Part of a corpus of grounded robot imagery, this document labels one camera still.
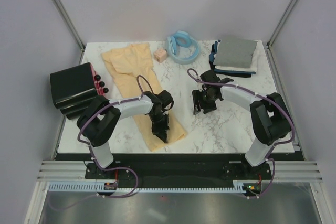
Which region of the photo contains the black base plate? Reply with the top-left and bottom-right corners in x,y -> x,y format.
56,152 -> 309,189

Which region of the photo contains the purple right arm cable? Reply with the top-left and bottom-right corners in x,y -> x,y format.
186,68 -> 296,200

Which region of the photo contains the aluminium frame post right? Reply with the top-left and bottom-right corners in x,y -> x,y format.
266,0 -> 299,50

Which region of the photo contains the yellow t shirt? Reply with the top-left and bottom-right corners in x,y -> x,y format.
101,41 -> 187,153

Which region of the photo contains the small pink cube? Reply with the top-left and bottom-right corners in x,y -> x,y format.
153,48 -> 167,63

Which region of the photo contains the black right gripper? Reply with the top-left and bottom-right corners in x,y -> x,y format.
192,89 -> 217,115

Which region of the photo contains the black pink drawer organizer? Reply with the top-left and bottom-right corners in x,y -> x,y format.
49,62 -> 109,120

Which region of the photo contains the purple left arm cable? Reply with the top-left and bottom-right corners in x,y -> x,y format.
48,74 -> 153,211

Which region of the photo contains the aluminium frame rail front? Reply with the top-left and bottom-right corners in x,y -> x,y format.
38,161 -> 322,182

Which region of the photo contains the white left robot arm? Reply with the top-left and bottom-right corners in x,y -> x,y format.
77,90 -> 174,178

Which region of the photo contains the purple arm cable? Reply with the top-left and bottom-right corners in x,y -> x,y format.
186,68 -> 296,200
48,74 -> 153,211

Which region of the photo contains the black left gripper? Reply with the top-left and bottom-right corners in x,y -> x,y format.
149,112 -> 170,144

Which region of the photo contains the aluminium frame post left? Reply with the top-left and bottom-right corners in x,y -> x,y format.
52,0 -> 86,52

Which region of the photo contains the aluminium frame post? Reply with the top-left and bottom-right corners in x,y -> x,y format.
266,0 -> 299,50
52,0 -> 86,52

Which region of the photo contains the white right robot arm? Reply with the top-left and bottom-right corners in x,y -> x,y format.
192,78 -> 295,179

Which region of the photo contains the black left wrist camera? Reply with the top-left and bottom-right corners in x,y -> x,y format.
157,90 -> 174,112

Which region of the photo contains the white slotted cable duct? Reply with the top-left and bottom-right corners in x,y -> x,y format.
48,182 -> 252,193

